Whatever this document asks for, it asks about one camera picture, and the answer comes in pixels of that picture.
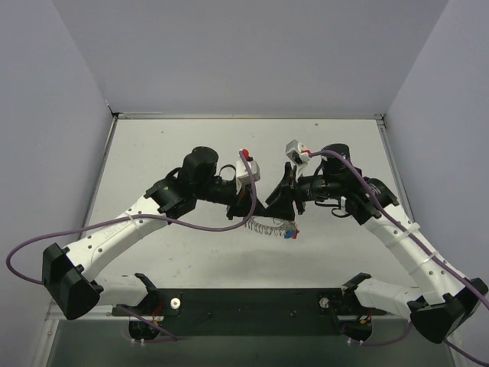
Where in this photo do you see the large metal keyring with loops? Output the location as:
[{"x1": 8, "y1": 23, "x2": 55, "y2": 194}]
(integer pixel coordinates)
[{"x1": 245, "y1": 217, "x2": 297, "y2": 238}]

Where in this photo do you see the blue key tag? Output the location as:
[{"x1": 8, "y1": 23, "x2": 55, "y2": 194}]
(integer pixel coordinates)
[{"x1": 284, "y1": 230, "x2": 296, "y2": 239}]

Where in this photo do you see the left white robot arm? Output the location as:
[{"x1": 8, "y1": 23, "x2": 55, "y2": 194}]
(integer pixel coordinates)
[{"x1": 42, "y1": 147, "x2": 260, "y2": 320}]

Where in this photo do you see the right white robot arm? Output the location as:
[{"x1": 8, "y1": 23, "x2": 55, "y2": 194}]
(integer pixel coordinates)
[{"x1": 267, "y1": 140, "x2": 488, "y2": 344}]

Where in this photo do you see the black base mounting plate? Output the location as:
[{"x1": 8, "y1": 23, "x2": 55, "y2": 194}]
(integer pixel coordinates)
[{"x1": 112, "y1": 288, "x2": 382, "y2": 339}]

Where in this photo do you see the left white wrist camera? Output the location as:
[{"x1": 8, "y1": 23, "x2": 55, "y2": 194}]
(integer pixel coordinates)
[{"x1": 235, "y1": 149, "x2": 261, "y2": 193}]

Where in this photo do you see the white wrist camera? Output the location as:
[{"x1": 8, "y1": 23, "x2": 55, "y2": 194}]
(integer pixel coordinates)
[
  {"x1": 285, "y1": 139, "x2": 311, "y2": 177},
  {"x1": 235, "y1": 149, "x2": 261, "y2": 193}
]

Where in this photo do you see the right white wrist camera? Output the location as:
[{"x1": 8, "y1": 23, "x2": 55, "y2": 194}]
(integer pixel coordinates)
[{"x1": 285, "y1": 139, "x2": 311, "y2": 177}]

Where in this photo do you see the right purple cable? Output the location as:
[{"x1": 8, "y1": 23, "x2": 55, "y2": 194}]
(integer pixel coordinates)
[{"x1": 309, "y1": 149, "x2": 489, "y2": 366}]

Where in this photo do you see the aluminium front rail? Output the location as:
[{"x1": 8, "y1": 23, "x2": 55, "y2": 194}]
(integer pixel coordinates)
[{"x1": 46, "y1": 307, "x2": 130, "y2": 321}]

